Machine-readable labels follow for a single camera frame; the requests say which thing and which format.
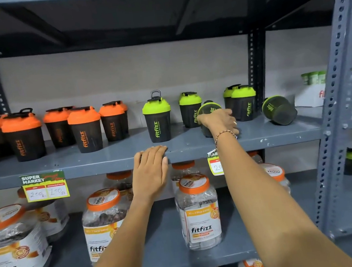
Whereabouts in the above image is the person's left hand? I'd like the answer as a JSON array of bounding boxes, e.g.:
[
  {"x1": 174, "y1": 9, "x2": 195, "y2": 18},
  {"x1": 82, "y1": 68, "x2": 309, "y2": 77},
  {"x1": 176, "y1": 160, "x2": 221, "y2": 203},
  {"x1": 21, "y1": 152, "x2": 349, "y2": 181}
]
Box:
[{"x1": 127, "y1": 145, "x2": 174, "y2": 206}]

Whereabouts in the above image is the beaded bracelet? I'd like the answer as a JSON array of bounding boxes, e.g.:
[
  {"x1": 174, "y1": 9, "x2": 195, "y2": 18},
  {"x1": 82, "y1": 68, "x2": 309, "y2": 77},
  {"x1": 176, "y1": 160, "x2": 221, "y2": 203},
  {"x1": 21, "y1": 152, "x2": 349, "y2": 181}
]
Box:
[{"x1": 213, "y1": 128, "x2": 239, "y2": 148}]

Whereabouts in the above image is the row of orange-lid shakers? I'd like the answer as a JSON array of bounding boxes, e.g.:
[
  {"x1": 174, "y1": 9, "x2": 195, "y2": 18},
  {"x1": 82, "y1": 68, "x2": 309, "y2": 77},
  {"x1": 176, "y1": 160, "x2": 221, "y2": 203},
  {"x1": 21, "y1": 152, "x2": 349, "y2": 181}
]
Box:
[{"x1": 0, "y1": 95, "x2": 133, "y2": 167}]

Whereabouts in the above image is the white carton red print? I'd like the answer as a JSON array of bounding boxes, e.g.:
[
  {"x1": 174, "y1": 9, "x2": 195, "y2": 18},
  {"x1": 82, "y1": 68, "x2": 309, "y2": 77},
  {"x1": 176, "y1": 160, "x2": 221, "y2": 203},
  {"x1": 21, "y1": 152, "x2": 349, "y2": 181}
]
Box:
[{"x1": 292, "y1": 82, "x2": 330, "y2": 110}]

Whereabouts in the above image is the person's right forearm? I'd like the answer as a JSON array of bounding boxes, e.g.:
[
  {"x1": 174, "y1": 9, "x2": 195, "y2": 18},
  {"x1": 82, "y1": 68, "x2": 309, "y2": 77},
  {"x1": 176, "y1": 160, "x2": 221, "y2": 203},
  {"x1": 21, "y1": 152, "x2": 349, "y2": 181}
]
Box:
[{"x1": 213, "y1": 116, "x2": 352, "y2": 267}]

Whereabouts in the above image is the green yellow price label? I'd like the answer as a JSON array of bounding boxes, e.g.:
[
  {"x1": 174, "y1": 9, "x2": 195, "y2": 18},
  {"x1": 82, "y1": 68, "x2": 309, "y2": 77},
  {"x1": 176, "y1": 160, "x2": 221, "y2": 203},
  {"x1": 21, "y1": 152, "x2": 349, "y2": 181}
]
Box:
[
  {"x1": 19, "y1": 170, "x2": 71, "y2": 204},
  {"x1": 206, "y1": 148, "x2": 225, "y2": 177}
]

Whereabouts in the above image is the group of orange-lid clear jars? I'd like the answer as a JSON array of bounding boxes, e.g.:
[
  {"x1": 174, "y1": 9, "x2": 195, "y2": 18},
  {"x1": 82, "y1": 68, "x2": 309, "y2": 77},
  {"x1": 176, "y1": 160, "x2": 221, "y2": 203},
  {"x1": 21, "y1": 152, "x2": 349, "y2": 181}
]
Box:
[{"x1": 0, "y1": 148, "x2": 301, "y2": 267}]

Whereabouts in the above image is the row of green-lid shakers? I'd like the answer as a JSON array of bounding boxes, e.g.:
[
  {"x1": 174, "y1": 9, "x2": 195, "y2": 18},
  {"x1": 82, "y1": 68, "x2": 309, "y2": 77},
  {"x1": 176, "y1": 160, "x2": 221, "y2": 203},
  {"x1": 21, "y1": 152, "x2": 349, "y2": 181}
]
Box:
[{"x1": 140, "y1": 72, "x2": 299, "y2": 144}]

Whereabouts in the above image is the black shaker bottle green lid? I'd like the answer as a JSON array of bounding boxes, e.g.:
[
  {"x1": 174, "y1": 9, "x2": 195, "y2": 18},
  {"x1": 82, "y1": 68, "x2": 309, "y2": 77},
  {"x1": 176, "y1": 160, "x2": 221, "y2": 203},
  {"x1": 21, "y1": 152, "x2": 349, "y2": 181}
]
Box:
[{"x1": 195, "y1": 99, "x2": 226, "y2": 139}]

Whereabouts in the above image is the person's left forearm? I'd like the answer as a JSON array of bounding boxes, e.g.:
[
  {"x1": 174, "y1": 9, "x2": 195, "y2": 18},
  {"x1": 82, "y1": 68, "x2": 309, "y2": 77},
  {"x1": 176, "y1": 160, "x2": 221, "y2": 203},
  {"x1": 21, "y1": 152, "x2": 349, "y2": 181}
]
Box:
[{"x1": 61, "y1": 194, "x2": 164, "y2": 267}]

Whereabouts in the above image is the person's right hand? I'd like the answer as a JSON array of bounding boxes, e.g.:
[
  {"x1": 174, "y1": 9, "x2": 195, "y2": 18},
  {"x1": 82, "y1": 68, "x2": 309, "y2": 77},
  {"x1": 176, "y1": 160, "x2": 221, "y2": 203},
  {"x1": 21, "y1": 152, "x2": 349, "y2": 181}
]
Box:
[{"x1": 196, "y1": 107, "x2": 241, "y2": 141}]

